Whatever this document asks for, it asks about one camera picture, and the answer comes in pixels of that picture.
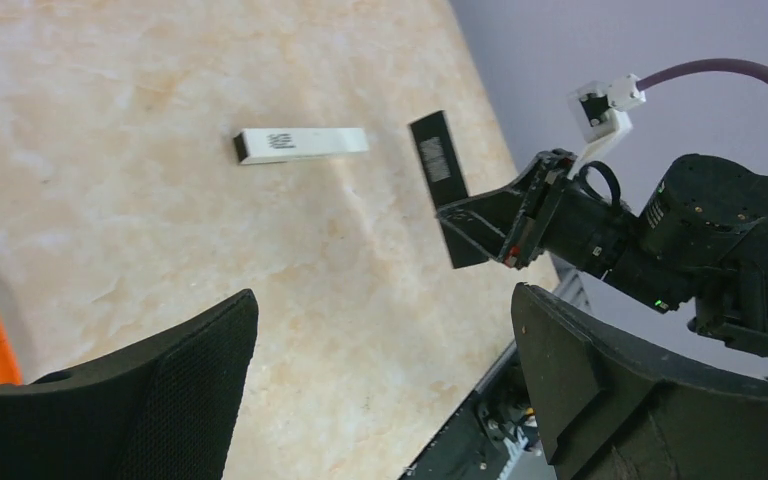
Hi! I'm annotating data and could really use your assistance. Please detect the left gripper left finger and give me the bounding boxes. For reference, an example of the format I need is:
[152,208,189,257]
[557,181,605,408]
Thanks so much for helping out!
[0,289,259,479]

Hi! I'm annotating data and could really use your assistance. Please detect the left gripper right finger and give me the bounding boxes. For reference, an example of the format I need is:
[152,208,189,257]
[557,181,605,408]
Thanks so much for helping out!
[511,283,768,479]

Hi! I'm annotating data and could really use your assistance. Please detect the white remote control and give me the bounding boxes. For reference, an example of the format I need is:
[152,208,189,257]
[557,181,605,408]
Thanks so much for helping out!
[233,127,369,165]

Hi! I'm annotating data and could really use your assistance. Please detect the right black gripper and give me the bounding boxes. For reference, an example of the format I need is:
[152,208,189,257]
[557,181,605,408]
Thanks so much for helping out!
[435,149,634,279]

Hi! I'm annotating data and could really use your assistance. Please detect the black remote control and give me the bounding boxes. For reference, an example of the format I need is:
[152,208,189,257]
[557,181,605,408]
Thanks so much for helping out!
[409,110,488,269]

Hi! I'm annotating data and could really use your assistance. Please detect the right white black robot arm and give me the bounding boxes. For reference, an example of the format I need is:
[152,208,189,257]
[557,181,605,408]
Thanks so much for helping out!
[436,149,768,357]

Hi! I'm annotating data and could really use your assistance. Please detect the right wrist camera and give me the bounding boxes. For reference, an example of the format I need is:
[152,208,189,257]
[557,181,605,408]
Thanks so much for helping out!
[567,74,646,166]

